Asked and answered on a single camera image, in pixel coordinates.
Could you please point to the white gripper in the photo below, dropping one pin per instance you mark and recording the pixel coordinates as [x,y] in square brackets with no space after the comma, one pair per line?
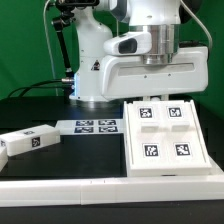
[128,77]

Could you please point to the white cabinet door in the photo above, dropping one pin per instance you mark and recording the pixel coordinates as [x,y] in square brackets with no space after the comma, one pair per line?
[182,138]
[147,134]

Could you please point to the white cabinet body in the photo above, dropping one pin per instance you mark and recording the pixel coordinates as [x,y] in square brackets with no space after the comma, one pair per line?
[166,166]

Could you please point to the white long cabinet top block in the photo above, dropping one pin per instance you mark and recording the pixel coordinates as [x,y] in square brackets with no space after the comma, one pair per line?
[29,139]

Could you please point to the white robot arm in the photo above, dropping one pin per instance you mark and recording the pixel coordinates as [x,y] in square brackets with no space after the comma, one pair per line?
[145,61]

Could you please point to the white block at left edge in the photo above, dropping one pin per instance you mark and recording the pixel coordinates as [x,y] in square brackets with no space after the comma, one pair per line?
[3,157]

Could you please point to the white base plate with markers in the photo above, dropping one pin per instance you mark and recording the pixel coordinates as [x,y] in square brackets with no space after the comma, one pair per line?
[90,126]

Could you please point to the white L-shaped fence frame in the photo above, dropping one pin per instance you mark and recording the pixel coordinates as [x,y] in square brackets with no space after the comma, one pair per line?
[113,190]

